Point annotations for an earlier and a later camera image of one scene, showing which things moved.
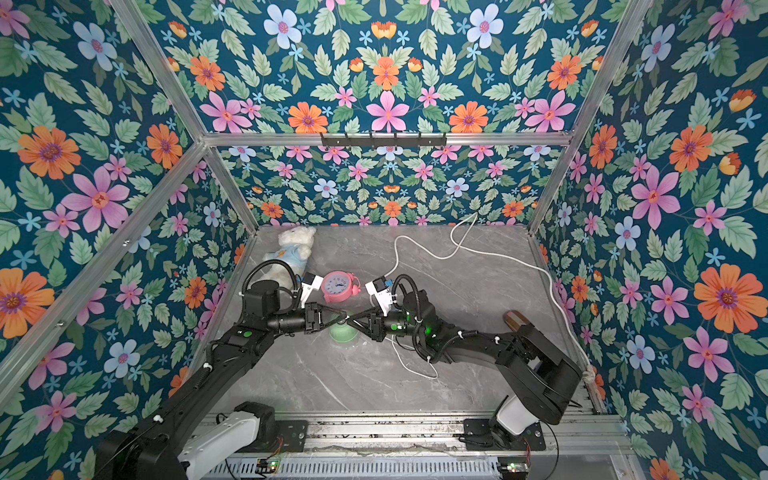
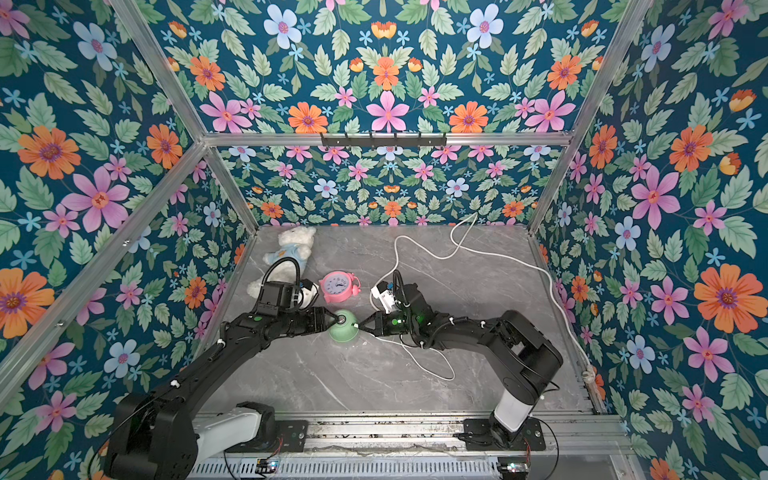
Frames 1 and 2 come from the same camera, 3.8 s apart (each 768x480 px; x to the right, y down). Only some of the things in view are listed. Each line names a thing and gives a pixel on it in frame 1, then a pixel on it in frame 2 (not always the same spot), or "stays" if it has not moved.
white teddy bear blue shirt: x=295 y=248 stays
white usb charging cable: x=395 y=344 → x=415 y=360
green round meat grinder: x=343 y=333 stays
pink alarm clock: x=339 y=286 stays
